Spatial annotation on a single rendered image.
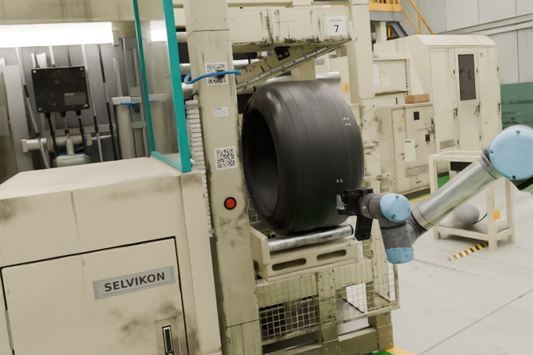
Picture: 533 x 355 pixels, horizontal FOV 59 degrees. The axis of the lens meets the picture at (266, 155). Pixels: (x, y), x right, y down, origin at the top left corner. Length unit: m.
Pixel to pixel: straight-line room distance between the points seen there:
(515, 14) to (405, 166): 8.15
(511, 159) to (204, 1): 1.06
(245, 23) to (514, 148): 1.16
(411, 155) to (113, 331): 5.83
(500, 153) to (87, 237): 0.92
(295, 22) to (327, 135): 0.65
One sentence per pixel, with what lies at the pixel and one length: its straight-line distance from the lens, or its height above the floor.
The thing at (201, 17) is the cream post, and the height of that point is 1.70.
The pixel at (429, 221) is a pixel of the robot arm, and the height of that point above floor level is 1.01.
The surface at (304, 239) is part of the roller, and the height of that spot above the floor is 0.90.
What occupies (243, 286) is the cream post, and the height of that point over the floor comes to 0.76.
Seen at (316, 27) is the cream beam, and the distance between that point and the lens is 2.10.
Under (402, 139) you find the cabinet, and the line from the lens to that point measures 6.43.
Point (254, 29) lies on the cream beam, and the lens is 1.99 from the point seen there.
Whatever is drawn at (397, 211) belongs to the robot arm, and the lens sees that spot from 1.33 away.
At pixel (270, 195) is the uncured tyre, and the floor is 1.01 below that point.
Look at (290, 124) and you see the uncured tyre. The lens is 1.56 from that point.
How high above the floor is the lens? 1.38
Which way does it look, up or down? 6 degrees down
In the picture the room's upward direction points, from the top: 6 degrees counter-clockwise
